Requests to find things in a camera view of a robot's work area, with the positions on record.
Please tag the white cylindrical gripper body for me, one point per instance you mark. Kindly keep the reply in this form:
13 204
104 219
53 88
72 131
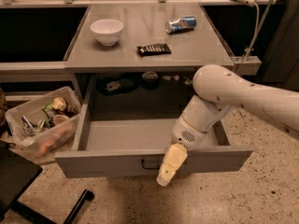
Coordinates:
186 133

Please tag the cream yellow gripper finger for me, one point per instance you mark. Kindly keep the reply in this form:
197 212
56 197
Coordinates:
173 159

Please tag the grey top drawer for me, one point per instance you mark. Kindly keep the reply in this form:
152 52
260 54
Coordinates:
124 134

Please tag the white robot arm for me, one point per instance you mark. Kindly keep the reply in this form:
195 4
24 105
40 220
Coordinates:
217 90

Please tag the grey drawer cabinet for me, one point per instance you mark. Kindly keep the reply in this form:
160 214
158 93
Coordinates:
144 24

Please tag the black snack bar wrapper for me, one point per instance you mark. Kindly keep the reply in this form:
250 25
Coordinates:
154 49

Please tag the crushed blue soda can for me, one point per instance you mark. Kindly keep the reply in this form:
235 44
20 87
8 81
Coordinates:
181 24

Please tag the white bowl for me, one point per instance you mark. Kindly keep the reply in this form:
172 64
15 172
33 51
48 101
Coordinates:
107 31

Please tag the clear plastic storage bin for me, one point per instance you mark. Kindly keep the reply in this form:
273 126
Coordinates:
46 122

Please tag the black chair base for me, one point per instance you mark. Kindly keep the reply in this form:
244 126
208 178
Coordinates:
16 176

